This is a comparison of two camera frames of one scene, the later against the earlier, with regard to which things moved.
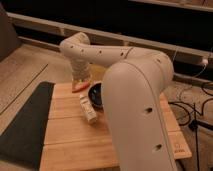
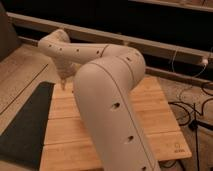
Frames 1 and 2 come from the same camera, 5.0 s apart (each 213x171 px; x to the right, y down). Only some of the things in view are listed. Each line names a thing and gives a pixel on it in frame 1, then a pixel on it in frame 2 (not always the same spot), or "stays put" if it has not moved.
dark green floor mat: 24,139 stays put
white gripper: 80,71 → 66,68
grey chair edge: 9,42 stays put
